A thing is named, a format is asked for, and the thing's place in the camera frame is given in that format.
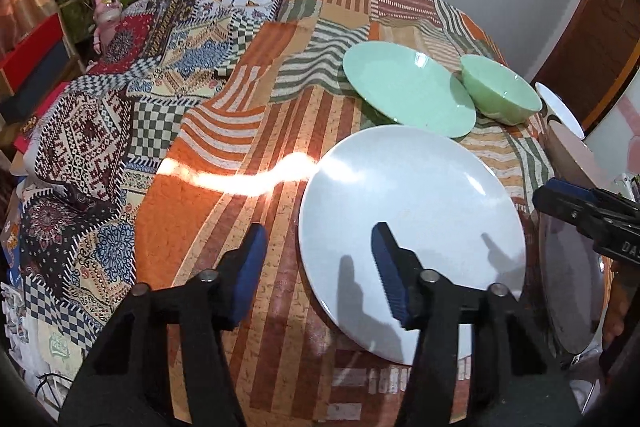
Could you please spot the multicolour patterned quilt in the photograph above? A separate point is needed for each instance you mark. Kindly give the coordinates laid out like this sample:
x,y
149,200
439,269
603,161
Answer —
x,y
150,72

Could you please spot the red box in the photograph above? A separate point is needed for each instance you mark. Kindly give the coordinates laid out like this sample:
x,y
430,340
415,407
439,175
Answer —
x,y
30,54

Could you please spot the green plate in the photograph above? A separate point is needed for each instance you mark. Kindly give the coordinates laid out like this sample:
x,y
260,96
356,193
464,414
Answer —
x,y
405,87

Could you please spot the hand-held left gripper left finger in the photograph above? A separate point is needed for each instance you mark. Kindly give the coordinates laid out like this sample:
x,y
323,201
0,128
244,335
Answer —
x,y
250,267

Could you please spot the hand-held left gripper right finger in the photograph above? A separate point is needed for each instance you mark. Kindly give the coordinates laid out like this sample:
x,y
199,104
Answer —
x,y
387,267

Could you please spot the orange striped patchwork blanket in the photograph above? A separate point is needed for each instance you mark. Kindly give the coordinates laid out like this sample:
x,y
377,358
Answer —
x,y
240,147

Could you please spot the green bowl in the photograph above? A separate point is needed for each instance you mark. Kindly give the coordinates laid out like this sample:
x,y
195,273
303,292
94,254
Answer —
x,y
500,92

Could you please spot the pink rabbit toy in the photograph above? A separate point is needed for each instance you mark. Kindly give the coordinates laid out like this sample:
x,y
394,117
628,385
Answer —
x,y
106,19

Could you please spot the grey plate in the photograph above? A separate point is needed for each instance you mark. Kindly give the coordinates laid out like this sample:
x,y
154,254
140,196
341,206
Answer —
x,y
570,287

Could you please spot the large white plate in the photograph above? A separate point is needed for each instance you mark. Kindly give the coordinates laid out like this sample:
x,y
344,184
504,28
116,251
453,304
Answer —
x,y
410,187

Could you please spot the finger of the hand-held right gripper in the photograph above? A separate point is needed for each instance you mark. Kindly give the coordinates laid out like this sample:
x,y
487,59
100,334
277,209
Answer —
x,y
565,207
555,183

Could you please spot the small white plate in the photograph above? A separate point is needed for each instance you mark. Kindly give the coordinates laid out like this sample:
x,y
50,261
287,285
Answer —
x,y
560,109

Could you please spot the wooden door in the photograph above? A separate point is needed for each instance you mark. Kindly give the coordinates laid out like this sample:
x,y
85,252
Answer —
x,y
590,47

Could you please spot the green patterned box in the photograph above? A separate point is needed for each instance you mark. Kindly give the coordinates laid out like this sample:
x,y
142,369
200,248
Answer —
x,y
100,7

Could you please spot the pink plate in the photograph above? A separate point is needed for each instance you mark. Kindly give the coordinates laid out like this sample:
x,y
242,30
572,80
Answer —
x,y
575,157

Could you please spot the white fridge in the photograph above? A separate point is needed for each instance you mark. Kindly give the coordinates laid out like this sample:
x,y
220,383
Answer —
x,y
617,137

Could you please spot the person's right hand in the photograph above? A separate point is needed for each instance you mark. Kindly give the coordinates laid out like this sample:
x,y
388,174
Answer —
x,y
620,312

